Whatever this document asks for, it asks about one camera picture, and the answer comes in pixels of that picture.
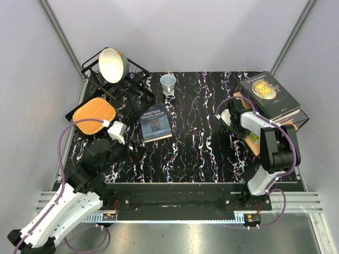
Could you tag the black moon and sixpence book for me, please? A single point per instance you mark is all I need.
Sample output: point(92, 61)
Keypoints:
point(269, 97)

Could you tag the blue 1984 book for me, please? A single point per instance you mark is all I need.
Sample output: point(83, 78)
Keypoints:
point(155, 124)

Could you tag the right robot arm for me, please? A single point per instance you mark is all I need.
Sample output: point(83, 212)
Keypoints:
point(279, 150)

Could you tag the lime green cartoon book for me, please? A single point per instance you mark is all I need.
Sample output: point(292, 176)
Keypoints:
point(255, 139)

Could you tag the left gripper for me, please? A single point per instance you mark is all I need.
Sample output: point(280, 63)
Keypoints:
point(138, 152)

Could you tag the grey mug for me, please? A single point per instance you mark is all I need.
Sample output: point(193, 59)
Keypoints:
point(168, 84)

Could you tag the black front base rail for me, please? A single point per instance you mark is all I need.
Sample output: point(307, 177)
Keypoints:
point(184, 202)

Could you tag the black wire dish rack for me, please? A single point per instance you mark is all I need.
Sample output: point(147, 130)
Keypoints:
point(129, 96)

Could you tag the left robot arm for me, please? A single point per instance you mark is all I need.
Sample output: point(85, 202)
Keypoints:
point(82, 192)

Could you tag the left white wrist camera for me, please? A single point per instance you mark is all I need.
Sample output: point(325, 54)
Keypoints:
point(116, 130)

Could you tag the wooden wire shelf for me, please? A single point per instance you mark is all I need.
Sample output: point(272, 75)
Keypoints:
point(298, 121)

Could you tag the white green bowl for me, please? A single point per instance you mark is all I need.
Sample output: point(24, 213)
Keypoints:
point(113, 65)

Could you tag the woven orange mat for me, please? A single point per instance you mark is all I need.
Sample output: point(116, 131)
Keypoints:
point(96, 108)

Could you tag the dark tale of cities book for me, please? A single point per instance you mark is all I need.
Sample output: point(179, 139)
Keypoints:
point(287, 116)

